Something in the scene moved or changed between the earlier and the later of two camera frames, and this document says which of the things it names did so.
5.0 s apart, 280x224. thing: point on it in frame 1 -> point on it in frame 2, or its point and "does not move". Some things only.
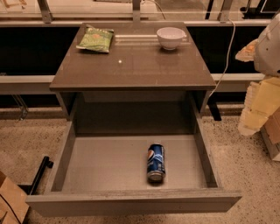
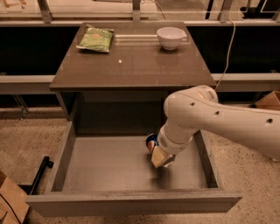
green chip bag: x=95 y=39 does not move
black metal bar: x=31 y=189 does not move
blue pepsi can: x=156 y=162 -> x=151 y=141
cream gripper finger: x=251 y=121 -> x=161 y=159
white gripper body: x=269 y=53 -> x=171 y=144
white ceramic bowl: x=171 y=38 does not move
